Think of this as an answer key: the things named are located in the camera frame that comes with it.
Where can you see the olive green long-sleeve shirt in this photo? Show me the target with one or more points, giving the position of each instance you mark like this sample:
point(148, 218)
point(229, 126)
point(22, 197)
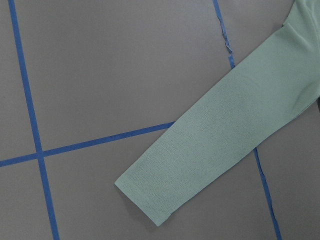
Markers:
point(268, 89)

